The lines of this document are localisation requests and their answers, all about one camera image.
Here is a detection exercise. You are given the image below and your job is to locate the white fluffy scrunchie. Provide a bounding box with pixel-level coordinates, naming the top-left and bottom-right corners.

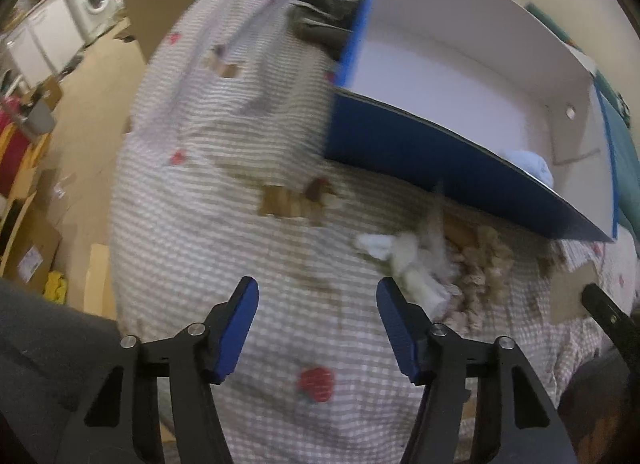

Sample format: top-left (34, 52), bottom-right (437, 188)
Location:
top-left (354, 193), bottom-right (459, 318)

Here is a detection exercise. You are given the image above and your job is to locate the beige ruffled scrunchie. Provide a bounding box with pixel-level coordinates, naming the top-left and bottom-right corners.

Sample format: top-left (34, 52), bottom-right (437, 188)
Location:
top-left (444, 225), bottom-right (514, 336)

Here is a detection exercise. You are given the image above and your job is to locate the light blue fluffy cloth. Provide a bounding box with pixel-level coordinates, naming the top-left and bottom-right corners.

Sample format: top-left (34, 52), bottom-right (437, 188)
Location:
top-left (502, 150), bottom-right (554, 189)

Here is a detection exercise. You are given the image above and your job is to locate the checkered dog print duvet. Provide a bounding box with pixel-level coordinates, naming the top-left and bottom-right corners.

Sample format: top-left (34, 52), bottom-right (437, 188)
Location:
top-left (110, 0), bottom-right (639, 463)

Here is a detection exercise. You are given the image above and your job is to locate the yellow sponge on floor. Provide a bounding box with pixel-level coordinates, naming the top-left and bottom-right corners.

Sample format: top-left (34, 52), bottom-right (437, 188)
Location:
top-left (43, 271), bottom-right (68, 305)

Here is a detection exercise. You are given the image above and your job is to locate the teal pillow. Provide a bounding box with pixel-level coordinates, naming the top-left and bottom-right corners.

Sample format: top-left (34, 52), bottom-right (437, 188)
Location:
top-left (594, 70), bottom-right (639, 250)

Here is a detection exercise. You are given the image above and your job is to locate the blue and white cardboard box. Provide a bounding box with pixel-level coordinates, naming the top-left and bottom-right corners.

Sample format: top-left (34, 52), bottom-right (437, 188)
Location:
top-left (326, 0), bottom-right (618, 242)

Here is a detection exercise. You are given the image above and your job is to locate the dark green garment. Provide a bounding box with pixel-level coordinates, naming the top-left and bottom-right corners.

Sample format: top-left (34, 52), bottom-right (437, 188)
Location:
top-left (288, 0), bottom-right (362, 60)

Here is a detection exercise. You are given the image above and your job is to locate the brown cardboard box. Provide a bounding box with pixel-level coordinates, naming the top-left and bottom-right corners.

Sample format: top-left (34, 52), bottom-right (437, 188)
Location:
top-left (122, 0), bottom-right (194, 63)

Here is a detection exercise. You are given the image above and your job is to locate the white kitchen cabinet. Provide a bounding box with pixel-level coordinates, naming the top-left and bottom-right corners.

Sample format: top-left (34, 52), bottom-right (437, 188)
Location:
top-left (2, 0), bottom-right (85, 88)

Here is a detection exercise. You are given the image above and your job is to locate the white washing machine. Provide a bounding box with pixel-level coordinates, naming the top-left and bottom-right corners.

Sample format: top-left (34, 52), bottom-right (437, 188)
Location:
top-left (66, 0), bottom-right (118, 46)

